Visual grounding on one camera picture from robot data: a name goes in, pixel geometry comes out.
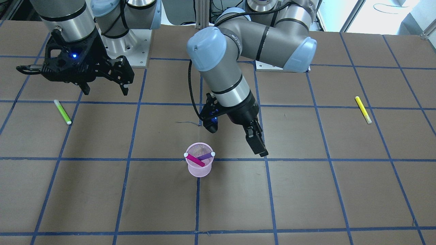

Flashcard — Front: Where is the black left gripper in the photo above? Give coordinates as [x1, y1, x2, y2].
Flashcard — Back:
[226, 92, 268, 157]

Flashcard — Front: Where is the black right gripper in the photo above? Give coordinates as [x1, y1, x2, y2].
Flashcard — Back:
[40, 29, 135, 96]

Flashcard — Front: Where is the purple pen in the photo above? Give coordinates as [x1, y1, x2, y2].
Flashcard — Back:
[197, 152, 215, 160]

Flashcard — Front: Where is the pink pen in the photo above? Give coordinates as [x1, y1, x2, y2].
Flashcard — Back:
[184, 152, 205, 167]

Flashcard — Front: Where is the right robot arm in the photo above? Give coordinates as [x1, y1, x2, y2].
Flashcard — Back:
[16, 0, 162, 96]

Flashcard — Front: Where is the pink mesh cup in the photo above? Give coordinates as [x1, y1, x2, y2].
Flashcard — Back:
[184, 142, 215, 177]

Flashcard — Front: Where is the green pen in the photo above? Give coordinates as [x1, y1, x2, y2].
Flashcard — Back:
[53, 99, 72, 125]

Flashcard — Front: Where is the yellow pen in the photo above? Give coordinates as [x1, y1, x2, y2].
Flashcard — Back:
[355, 96, 372, 124]

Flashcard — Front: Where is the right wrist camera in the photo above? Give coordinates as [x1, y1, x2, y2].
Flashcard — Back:
[41, 45, 96, 84]

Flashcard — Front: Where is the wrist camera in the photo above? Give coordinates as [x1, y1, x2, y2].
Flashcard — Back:
[41, 45, 96, 84]
[200, 93, 219, 133]

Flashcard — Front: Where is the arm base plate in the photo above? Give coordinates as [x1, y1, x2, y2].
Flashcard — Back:
[255, 61, 312, 73]
[101, 29, 153, 68]

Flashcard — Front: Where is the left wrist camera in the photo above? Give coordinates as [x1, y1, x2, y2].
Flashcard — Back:
[200, 93, 219, 133]

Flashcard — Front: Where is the aluminium frame post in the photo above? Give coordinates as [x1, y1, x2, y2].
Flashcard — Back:
[194, 0, 210, 30]

